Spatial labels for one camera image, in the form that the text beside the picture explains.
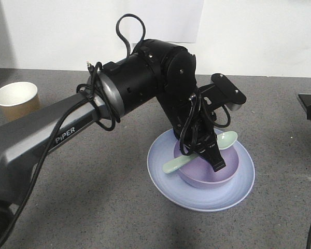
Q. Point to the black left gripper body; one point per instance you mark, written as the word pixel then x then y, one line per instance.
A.
pixel 193 121

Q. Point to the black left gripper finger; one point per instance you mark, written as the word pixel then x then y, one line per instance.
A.
pixel 210 153

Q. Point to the pale green plastic spoon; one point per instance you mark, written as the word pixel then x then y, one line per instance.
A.
pixel 224 141

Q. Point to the purple plastic bowl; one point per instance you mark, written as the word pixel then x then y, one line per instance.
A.
pixel 200 174

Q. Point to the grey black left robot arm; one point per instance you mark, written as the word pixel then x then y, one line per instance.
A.
pixel 154 69

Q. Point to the light blue plate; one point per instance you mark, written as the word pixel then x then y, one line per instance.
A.
pixel 173 187

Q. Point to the brown paper cup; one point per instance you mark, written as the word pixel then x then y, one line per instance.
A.
pixel 19 99

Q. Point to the white paper sheet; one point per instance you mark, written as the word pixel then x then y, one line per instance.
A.
pixel 172 21

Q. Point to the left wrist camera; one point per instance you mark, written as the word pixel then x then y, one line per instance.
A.
pixel 228 90

